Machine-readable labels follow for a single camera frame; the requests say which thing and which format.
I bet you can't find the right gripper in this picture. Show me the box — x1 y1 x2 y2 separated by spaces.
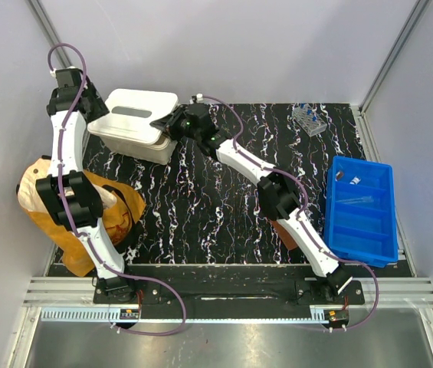
149 107 200 143

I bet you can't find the beige plastic bin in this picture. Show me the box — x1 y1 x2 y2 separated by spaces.
101 136 178 165

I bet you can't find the white plastic lid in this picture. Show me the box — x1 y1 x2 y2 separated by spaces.
87 88 179 145

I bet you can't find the white capped tube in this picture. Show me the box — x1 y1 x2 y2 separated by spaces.
349 176 361 185

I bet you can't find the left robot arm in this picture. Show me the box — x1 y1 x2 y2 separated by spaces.
35 67 137 304

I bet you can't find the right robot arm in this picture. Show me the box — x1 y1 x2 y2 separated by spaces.
150 103 353 304

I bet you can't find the cloth bag with items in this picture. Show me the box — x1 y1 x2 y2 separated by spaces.
16 156 146 277

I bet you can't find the clear test tube rack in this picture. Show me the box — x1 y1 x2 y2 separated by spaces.
292 103 327 137

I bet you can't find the blue compartment tray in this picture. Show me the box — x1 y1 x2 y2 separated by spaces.
323 156 399 268

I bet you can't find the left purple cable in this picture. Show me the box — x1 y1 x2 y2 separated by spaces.
46 43 189 337

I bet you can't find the purple cable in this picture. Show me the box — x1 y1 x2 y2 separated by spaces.
196 94 380 333
46 43 189 337

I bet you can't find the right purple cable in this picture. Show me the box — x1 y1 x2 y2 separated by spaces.
196 94 380 333

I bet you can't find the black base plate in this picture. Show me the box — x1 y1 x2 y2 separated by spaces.
93 264 365 307

